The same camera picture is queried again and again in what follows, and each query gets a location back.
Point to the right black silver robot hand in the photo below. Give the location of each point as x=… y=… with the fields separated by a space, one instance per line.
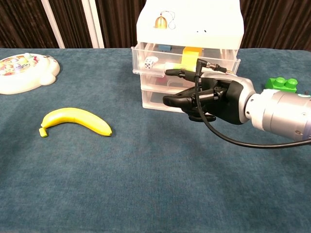
x=230 y=99

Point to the clear drawer with glue stick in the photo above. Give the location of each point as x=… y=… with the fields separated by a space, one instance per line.
x=218 y=59

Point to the yellow cube block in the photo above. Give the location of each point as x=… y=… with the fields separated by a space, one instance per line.
x=190 y=58

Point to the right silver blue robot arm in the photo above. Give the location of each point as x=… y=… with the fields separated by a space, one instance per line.
x=284 y=114

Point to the clear drawer with red toys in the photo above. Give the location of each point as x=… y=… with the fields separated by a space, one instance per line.
x=150 y=82

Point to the white plastic drawer unit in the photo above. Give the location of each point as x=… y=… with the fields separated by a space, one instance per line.
x=194 y=19

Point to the green building block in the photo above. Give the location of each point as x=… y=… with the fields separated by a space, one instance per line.
x=279 y=83

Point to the small blue spool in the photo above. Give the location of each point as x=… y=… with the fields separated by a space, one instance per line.
x=165 y=47

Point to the white dice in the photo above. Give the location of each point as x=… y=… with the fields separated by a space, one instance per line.
x=148 y=64

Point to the blue velvet tablecloth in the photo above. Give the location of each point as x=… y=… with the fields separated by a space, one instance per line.
x=155 y=182

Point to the yellow toy banana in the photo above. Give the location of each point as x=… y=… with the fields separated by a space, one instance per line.
x=80 y=117

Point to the white fishing game toy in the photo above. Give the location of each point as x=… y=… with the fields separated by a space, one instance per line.
x=36 y=80

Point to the dark brown pleated curtain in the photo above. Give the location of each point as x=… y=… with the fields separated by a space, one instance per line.
x=24 y=24

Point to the white frame post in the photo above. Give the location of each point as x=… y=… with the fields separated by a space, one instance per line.
x=93 y=24
x=53 y=24

